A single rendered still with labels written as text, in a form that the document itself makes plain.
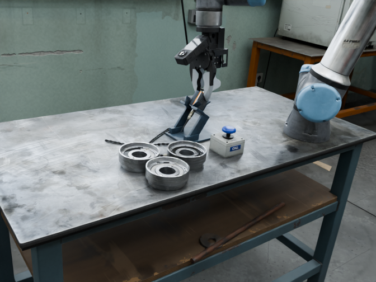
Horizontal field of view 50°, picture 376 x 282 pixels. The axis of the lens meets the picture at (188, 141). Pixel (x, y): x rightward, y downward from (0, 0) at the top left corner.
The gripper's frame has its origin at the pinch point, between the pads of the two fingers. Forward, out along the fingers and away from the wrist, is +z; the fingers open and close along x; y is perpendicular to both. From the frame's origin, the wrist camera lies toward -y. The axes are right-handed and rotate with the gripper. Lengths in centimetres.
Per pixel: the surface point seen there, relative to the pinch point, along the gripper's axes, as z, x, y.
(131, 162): 10.6, -7.6, -31.6
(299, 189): 39, -14, 40
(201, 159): 11.4, -16.1, -15.9
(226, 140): 9.5, -13.7, -3.5
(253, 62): 19, 116, 177
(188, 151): 11.5, -9.9, -14.3
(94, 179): 13.5, -5.1, -40.4
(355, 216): 92, 1, 134
